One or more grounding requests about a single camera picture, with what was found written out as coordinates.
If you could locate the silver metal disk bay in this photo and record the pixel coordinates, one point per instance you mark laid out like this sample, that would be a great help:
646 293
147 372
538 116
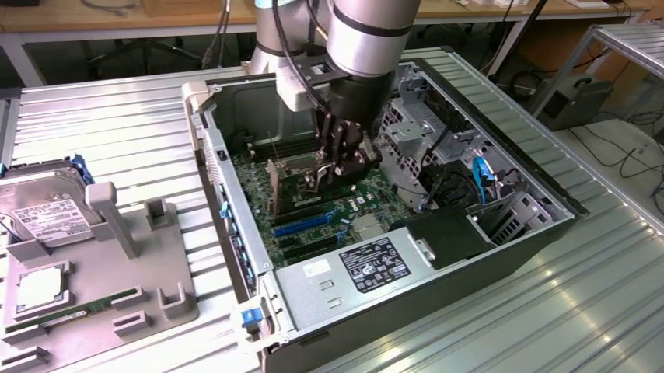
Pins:
408 132

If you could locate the black RAM slot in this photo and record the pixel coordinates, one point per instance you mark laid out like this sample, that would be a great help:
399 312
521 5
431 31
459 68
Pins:
326 201

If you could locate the black office chair base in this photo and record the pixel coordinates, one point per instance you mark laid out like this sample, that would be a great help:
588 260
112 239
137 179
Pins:
149 46

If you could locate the black plastic shroud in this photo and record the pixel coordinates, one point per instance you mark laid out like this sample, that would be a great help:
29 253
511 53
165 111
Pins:
446 237

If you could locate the hard disk with label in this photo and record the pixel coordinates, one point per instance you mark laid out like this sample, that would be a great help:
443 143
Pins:
46 217

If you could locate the wooden desk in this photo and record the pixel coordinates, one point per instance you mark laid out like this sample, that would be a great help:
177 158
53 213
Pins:
518 11

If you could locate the silver chipset heatsink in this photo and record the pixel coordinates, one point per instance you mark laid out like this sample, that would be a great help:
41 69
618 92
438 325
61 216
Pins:
368 225

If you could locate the silver CPU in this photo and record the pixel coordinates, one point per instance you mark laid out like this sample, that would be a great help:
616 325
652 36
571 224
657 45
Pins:
41 287

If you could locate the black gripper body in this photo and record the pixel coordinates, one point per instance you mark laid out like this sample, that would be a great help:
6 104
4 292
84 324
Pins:
363 99

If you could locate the black expansion slot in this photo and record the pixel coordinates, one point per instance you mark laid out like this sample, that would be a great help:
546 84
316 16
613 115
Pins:
300 218
308 242

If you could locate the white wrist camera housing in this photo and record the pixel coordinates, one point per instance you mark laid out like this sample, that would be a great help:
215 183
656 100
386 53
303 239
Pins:
298 95

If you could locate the aluminium frame shelf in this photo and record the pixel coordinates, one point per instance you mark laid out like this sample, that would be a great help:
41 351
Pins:
622 42

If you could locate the grey box device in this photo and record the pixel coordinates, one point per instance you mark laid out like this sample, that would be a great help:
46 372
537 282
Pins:
575 101

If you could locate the silver power supply unit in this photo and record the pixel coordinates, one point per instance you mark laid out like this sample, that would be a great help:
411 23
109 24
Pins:
320 287

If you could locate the blue case latch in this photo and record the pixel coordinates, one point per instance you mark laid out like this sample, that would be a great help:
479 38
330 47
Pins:
250 318

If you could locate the blue plastic disk carrier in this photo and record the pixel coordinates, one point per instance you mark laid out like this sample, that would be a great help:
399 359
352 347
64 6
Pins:
81 169

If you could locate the black and silver PC case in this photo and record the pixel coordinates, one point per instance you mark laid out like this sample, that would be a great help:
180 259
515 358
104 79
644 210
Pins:
414 311

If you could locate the short blue expansion slot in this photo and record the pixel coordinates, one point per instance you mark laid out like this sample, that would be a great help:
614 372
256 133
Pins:
340 234

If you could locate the grey parts rack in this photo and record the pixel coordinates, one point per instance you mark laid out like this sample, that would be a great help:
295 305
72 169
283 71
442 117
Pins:
88 272

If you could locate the green RAM stick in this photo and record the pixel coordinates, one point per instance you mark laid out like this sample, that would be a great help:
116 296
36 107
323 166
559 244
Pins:
61 312

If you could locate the green Dell motherboard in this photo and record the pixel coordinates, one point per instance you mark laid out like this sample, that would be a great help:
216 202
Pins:
378 198

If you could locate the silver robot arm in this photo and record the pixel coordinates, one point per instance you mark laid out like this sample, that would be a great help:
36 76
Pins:
372 39

